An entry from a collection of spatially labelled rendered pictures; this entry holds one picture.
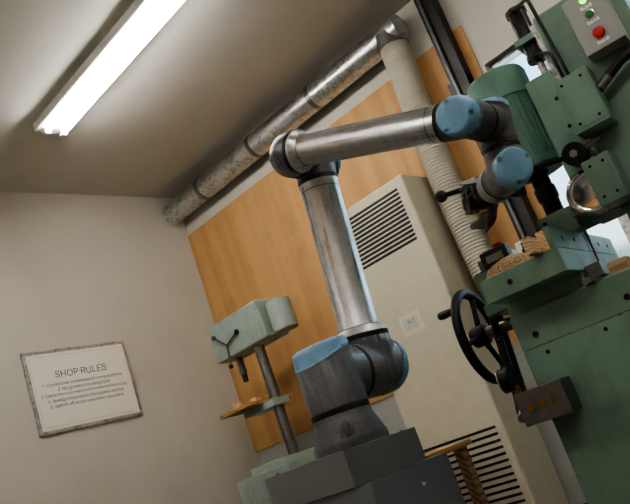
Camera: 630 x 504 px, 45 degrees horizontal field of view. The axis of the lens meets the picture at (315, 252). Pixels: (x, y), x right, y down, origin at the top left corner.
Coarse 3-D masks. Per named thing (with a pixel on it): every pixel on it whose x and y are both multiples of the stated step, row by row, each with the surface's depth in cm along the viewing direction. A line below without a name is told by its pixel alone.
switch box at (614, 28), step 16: (576, 0) 189; (592, 0) 187; (608, 0) 186; (576, 16) 189; (608, 16) 185; (576, 32) 189; (608, 32) 184; (624, 32) 183; (592, 48) 187; (608, 48) 187
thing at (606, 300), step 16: (624, 272) 176; (592, 288) 180; (608, 288) 178; (624, 288) 176; (544, 304) 186; (560, 304) 184; (576, 304) 182; (592, 304) 180; (608, 304) 178; (624, 304) 175; (512, 320) 190; (528, 320) 188; (544, 320) 186; (560, 320) 184; (576, 320) 182; (592, 320) 179; (528, 336) 188; (544, 336) 186; (560, 336) 184
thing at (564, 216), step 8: (568, 208) 202; (552, 216) 204; (560, 216) 203; (568, 216) 202; (584, 216) 199; (544, 224) 205; (552, 224) 204; (560, 224) 203; (568, 224) 202; (576, 224) 201; (584, 224) 199; (592, 224) 201
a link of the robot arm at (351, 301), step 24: (312, 168) 208; (336, 168) 216; (312, 192) 208; (336, 192) 209; (312, 216) 208; (336, 216) 207; (336, 240) 205; (336, 264) 204; (360, 264) 206; (336, 288) 203; (360, 288) 203; (336, 312) 203; (360, 312) 200; (360, 336) 197; (384, 336) 199; (384, 360) 196; (384, 384) 195
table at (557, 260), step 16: (544, 256) 177; (560, 256) 175; (576, 256) 186; (592, 256) 199; (608, 256) 214; (512, 272) 181; (528, 272) 179; (544, 272) 177; (560, 272) 175; (576, 272) 183; (496, 288) 183; (512, 288) 181; (528, 288) 181; (496, 304) 205
